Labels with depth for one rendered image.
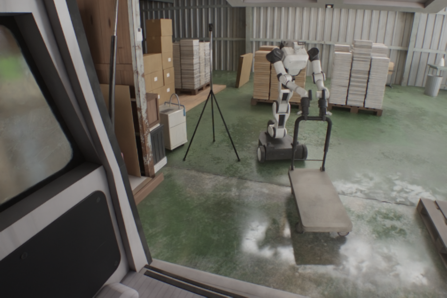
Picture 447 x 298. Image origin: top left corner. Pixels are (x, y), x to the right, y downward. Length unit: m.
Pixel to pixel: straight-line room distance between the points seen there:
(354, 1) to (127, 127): 2.13
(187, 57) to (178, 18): 5.13
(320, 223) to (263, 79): 3.85
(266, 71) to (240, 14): 4.96
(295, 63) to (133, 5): 1.62
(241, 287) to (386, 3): 1.57
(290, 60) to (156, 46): 3.48
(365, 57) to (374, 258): 4.07
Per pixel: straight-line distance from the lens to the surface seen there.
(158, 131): 2.98
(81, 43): 0.69
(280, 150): 3.13
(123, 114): 2.60
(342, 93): 5.63
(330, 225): 2.09
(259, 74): 5.43
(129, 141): 2.68
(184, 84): 6.22
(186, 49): 6.08
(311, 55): 2.83
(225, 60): 10.31
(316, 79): 2.75
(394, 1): 1.68
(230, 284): 1.21
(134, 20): 2.45
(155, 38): 5.60
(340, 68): 5.53
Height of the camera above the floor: 1.51
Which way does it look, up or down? 21 degrees down
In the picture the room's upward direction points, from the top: straight up
